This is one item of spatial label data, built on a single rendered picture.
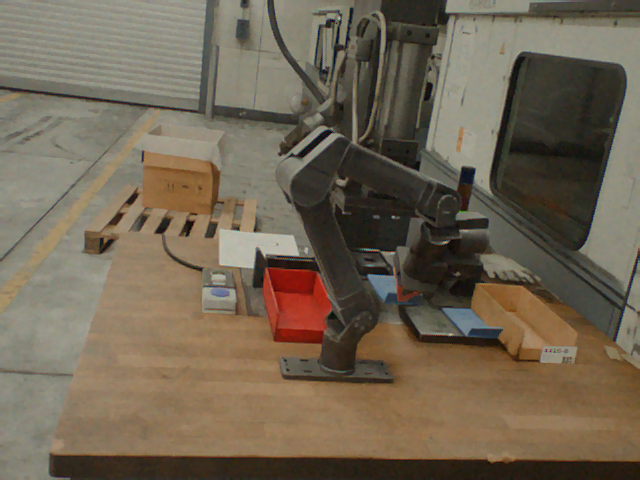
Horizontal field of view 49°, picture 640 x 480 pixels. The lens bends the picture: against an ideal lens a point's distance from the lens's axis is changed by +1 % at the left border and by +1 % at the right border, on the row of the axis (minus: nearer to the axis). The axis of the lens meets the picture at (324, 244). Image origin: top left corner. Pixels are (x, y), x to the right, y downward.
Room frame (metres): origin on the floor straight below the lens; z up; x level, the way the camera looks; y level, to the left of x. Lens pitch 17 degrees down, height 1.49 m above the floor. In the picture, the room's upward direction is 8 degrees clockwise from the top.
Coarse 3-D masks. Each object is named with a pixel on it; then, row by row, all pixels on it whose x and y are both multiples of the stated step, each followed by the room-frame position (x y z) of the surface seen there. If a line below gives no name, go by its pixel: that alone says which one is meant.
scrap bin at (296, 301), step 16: (272, 272) 1.46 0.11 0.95; (288, 272) 1.47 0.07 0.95; (304, 272) 1.48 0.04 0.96; (272, 288) 1.35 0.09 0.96; (288, 288) 1.47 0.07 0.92; (304, 288) 1.48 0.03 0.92; (320, 288) 1.42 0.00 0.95; (272, 304) 1.29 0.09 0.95; (288, 304) 1.40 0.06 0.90; (304, 304) 1.42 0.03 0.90; (320, 304) 1.39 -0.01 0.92; (272, 320) 1.27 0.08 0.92; (288, 320) 1.32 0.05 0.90; (304, 320) 1.33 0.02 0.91; (320, 320) 1.34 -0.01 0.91; (272, 336) 1.24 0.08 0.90; (288, 336) 1.23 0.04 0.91; (304, 336) 1.23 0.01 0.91; (320, 336) 1.24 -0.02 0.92
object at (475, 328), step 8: (448, 312) 1.44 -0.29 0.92; (456, 312) 1.45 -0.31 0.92; (464, 312) 1.46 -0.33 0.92; (472, 312) 1.46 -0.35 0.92; (456, 320) 1.40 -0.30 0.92; (464, 320) 1.41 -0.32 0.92; (472, 320) 1.41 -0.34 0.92; (480, 320) 1.42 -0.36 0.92; (464, 328) 1.36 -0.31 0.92; (472, 328) 1.32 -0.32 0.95; (480, 328) 1.32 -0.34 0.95; (488, 328) 1.32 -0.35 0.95; (496, 328) 1.33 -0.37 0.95; (472, 336) 1.33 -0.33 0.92; (480, 336) 1.34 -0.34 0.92; (488, 336) 1.34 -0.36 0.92; (496, 336) 1.34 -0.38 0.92
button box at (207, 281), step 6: (162, 234) 1.77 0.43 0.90; (162, 240) 1.71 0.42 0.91; (168, 252) 1.62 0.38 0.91; (174, 258) 1.59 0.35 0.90; (180, 258) 1.58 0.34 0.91; (186, 264) 1.56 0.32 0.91; (192, 264) 1.55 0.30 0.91; (204, 270) 1.47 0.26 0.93; (210, 270) 1.48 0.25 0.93; (228, 270) 1.49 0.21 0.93; (204, 276) 1.44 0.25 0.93; (210, 276) 1.44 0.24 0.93; (228, 276) 1.46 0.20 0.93; (204, 282) 1.40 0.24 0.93; (210, 282) 1.41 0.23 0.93; (216, 282) 1.41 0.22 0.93; (222, 282) 1.41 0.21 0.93; (228, 282) 1.42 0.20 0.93; (228, 288) 1.40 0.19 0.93; (234, 288) 1.40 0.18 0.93
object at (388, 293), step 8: (376, 280) 1.39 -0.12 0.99; (384, 280) 1.39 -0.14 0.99; (392, 280) 1.40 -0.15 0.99; (384, 288) 1.35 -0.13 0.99; (392, 288) 1.35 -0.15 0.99; (384, 296) 1.30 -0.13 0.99; (392, 296) 1.27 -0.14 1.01; (416, 296) 1.28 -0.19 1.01; (408, 304) 1.29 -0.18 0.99; (416, 304) 1.29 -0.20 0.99
